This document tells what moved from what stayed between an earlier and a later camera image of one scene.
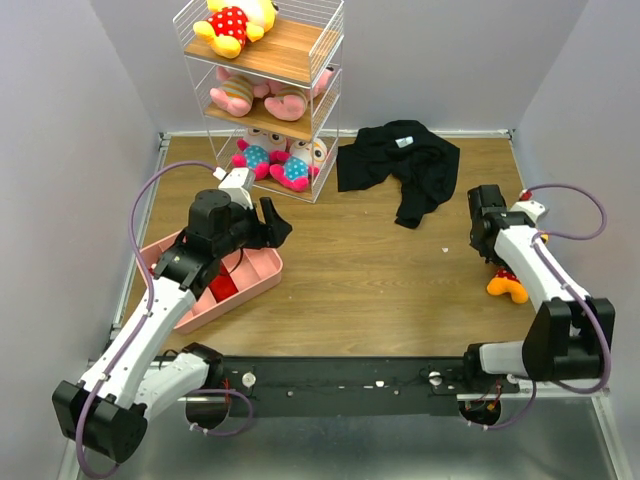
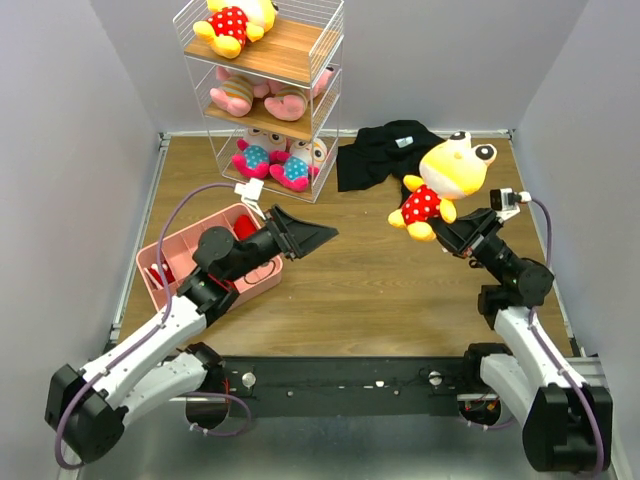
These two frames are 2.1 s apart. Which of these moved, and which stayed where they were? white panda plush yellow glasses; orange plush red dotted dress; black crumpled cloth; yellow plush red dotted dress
Moved: orange plush red dotted dress
Stayed: black crumpled cloth; white panda plush yellow glasses; yellow plush red dotted dress
